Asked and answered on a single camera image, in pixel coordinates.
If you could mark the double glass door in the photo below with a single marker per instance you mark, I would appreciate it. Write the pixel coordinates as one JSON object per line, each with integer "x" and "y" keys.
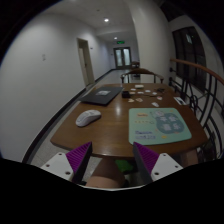
{"x": 122, "y": 58}

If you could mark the white computer mouse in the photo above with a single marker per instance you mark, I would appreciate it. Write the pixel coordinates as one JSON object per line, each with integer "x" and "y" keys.
{"x": 87, "y": 117}

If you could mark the small black box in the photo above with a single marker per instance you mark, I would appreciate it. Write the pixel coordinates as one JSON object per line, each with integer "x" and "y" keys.
{"x": 125, "y": 94}

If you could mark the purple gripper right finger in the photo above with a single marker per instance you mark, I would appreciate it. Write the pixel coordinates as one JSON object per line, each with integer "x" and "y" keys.
{"x": 153, "y": 166}

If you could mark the dark closed laptop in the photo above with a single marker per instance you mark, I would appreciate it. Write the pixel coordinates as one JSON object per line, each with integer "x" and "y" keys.
{"x": 102, "y": 95}

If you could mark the white side door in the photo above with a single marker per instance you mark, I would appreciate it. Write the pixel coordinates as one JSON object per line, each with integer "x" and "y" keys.
{"x": 85, "y": 61}

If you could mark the curved wooden stair railing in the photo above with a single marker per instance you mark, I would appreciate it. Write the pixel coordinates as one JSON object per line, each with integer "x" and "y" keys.
{"x": 203, "y": 90}

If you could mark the light green mouse pad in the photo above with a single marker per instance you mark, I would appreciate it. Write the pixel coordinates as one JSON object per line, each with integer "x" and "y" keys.
{"x": 156, "y": 126}

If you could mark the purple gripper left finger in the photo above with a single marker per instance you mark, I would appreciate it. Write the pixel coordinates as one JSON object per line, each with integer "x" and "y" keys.
{"x": 70, "y": 166}

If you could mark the green exit sign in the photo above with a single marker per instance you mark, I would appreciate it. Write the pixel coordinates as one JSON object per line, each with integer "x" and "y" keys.
{"x": 120, "y": 42}

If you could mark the wooden chair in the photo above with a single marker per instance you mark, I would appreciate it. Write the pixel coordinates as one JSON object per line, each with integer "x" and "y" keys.
{"x": 142, "y": 71}

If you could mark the green object under table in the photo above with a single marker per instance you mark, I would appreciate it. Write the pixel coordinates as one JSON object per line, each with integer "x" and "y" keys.
{"x": 124, "y": 166}

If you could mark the white paper slip far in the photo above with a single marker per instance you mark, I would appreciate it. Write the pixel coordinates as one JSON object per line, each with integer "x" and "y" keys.
{"x": 139, "y": 86}

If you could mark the small white card near pad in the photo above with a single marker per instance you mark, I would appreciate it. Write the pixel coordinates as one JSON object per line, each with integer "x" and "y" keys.
{"x": 155, "y": 104}

